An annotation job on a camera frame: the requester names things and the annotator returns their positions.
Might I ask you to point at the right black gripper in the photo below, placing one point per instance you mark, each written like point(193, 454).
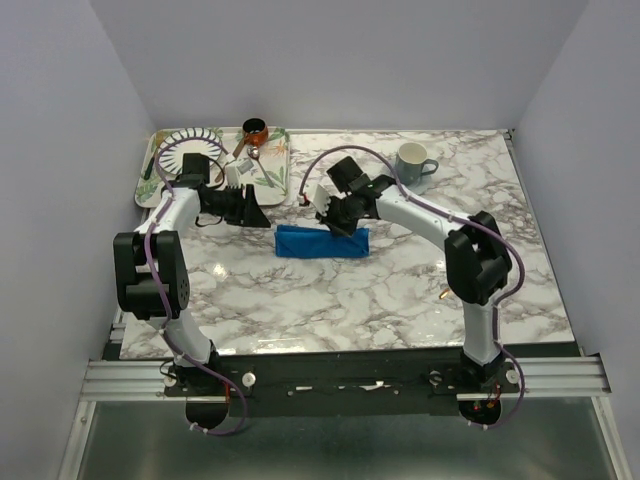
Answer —
point(349, 229)

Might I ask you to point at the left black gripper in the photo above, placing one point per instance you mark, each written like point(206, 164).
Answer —
point(246, 212)

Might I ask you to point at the blue satin napkin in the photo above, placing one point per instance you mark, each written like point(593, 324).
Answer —
point(311, 243)

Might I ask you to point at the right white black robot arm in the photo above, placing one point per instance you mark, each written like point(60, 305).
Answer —
point(477, 263)

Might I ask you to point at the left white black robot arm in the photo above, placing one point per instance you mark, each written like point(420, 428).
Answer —
point(152, 280)

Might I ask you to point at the floral serving tray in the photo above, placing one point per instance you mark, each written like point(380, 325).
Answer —
point(269, 174)

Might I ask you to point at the silver spoon on tray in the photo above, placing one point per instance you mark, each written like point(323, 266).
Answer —
point(254, 154)

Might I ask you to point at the grey blue saucer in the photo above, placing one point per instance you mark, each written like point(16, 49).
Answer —
point(422, 187)

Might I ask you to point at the brown ceramic pot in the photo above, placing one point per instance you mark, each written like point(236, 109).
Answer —
point(255, 132)

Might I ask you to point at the grey blue mug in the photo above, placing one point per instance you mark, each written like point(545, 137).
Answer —
point(413, 163)

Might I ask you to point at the striped white blue plate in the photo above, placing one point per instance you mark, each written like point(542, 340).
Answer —
point(176, 144)

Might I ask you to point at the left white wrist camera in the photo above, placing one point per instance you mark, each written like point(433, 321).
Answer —
point(235, 169)

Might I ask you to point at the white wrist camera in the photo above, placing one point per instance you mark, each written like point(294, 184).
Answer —
point(235, 169)
point(318, 197)

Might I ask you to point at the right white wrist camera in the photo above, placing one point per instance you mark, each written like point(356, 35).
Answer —
point(318, 197)

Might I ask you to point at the wooden handled knife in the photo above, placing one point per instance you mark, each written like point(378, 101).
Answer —
point(235, 154)

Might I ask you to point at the dark green handled utensil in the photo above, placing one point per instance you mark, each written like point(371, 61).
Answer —
point(149, 168)

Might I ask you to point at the aluminium frame rail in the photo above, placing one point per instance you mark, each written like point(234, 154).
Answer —
point(351, 372)

